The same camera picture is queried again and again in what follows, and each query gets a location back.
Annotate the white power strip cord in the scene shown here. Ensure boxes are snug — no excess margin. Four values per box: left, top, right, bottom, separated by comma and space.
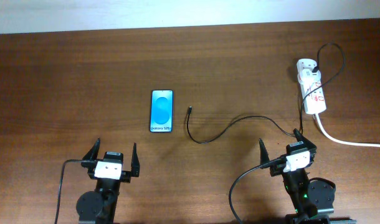
313, 113, 380, 149

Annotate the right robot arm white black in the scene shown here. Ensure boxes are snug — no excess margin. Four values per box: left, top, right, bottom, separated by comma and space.
259, 129, 357, 224

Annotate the blue screen Galaxy smartphone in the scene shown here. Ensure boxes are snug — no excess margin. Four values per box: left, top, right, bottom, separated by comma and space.
150, 90, 174, 133

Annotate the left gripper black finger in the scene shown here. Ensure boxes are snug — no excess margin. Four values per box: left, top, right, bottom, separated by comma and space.
131, 143, 140, 177
82, 138, 100, 161

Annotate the black USB charging cable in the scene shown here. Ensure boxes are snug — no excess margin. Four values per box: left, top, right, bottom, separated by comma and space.
186, 42, 346, 145

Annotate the white charger adapter plug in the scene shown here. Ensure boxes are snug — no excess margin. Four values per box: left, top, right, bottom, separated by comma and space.
298, 68, 321, 85

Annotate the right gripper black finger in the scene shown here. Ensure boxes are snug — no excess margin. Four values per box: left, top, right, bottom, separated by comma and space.
293, 129, 316, 149
259, 138, 270, 165

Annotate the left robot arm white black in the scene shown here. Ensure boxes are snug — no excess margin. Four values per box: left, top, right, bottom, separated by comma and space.
76, 139, 140, 223

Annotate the white power strip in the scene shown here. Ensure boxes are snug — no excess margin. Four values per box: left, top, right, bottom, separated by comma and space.
297, 58, 326, 114

